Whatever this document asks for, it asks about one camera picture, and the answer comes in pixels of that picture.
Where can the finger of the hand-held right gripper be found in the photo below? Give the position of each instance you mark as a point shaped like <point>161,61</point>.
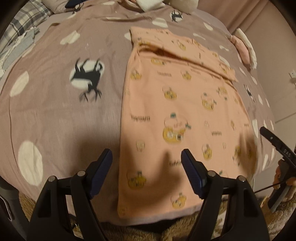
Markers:
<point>269,138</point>

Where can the navy cloth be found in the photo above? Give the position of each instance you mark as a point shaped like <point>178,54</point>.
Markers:
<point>74,2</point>

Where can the white folded cloth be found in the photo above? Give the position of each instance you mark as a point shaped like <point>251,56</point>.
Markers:
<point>247,44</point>

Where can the peach printed baby garment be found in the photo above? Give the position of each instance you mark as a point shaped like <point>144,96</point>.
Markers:
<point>173,104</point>

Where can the person's right hand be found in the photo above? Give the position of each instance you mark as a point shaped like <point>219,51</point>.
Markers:
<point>278,172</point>

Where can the mauve pillow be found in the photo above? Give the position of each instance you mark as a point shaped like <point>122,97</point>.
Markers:
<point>55,3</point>

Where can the white wall socket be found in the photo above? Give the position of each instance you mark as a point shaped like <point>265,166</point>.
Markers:
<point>293,74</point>

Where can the grey plaid pillow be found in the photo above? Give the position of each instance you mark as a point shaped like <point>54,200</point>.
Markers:
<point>23,16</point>

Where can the mauve spotted blanket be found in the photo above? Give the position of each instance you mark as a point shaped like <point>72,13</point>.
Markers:
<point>57,115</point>

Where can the pink folded cloth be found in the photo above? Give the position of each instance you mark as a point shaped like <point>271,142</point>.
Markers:
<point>241,48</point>

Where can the lilac bed sheet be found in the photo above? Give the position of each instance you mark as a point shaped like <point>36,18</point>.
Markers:
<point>49,22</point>

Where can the grey cloth pile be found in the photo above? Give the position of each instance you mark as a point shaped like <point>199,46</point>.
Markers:
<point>16,46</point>

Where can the pink curtain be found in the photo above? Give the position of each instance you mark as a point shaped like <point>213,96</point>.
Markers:
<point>231,14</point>

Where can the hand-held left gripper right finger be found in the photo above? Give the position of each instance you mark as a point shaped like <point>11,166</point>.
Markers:
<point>192,176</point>

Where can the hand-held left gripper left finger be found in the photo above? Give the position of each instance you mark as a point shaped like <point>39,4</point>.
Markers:
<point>101,171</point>

